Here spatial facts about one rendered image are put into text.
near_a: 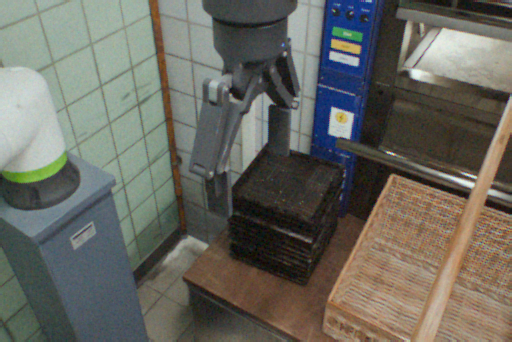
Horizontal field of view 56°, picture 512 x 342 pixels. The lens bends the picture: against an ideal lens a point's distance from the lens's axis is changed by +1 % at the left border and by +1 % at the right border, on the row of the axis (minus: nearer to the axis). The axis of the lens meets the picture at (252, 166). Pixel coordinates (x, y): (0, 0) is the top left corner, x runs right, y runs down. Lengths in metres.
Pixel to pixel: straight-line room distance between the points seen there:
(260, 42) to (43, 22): 1.14
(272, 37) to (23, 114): 0.54
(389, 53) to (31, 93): 0.96
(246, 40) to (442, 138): 1.13
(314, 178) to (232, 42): 1.08
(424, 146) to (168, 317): 1.32
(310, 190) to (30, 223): 0.81
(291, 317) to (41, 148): 0.91
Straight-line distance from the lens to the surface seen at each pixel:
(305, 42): 1.55
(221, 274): 1.62
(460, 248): 0.94
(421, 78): 1.47
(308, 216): 1.39
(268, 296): 1.57
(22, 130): 0.90
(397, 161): 1.15
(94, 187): 1.04
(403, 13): 1.24
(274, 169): 1.54
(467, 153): 1.53
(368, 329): 1.40
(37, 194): 1.02
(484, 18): 1.21
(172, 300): 2.30
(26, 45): 1.53
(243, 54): 0.47
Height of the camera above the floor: 1.86
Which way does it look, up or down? 40 degrees down
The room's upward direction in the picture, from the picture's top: straight up
